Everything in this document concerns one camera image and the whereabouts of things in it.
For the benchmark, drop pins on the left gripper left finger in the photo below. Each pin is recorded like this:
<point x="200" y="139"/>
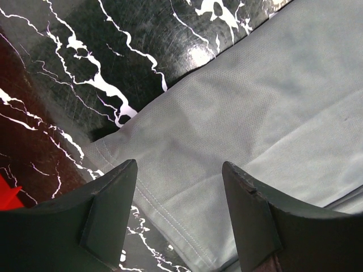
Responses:
<point x="83" y="230"/>

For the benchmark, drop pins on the dark grey t-shirt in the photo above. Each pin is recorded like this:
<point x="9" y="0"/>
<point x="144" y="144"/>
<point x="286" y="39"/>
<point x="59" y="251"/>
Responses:
<point x="284" y="104"/>

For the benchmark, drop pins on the red plastic bin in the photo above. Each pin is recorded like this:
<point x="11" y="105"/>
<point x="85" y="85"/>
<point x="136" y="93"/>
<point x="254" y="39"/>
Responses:
<point x="8" y="196"/>

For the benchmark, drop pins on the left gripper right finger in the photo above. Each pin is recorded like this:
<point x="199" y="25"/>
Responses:
<point x="276" y="232"/>

